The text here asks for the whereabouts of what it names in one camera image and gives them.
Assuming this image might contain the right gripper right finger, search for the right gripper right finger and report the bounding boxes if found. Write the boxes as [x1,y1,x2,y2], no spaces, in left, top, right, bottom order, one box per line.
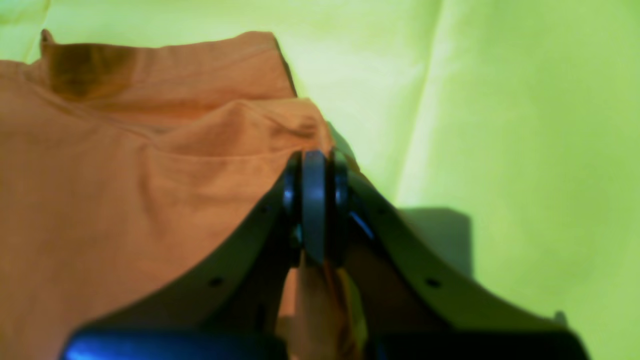
[327,149,589,360]

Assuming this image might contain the yellow table cloth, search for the yellow table cloth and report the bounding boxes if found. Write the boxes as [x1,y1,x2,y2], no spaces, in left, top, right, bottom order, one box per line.
[1,0,640,360]

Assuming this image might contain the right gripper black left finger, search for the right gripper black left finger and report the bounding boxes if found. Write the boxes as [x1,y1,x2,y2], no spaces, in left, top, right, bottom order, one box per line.
[62,152,302,360]

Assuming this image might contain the orange T-shirt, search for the orange T-shirt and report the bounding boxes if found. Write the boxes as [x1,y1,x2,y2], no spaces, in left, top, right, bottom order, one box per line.
[0,29,363,360]

